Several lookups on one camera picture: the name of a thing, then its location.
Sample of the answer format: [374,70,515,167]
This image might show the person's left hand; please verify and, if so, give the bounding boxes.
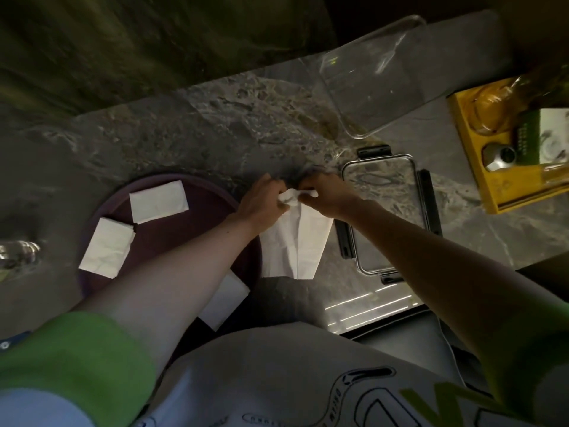
[235,173,291,226]

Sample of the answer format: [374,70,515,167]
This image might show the person's right hand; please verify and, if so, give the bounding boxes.
[297,172,362,220]

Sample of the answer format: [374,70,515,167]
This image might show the white paper napkin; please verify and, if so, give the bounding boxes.
[129,180,190,225]
[259,188,334,281]
[197,271,251,332]
[78,217,136,279]

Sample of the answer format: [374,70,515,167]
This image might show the person's left forearm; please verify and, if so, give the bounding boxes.
[73,212,272,378]

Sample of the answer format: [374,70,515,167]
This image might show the person's right forearm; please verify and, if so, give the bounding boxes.
[344,200,569,396]

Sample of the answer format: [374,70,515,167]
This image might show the clear container lid black clips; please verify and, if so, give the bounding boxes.
[334,145,443,286]

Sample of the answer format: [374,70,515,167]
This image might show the round dark purple tray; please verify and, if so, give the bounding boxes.
[76,174,263,303]

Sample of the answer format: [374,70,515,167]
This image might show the clear plastic container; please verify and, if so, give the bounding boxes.
[299,14,450,140]

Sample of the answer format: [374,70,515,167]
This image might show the person's white printed shirt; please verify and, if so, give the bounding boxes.
[0,302,569,427]

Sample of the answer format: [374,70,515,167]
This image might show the small silver metal cup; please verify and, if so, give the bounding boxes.
[482,143,517,172]

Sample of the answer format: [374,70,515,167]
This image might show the yellow tray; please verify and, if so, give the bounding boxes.
[446,77,569,215]

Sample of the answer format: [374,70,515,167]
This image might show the yellow oil bottle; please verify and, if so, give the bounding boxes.
[469,62,569,136]

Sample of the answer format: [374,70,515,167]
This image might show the green and white box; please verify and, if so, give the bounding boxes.
[516,107,569,166]

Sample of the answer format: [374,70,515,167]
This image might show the clear glass object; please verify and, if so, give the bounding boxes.
[0,240,41,271]

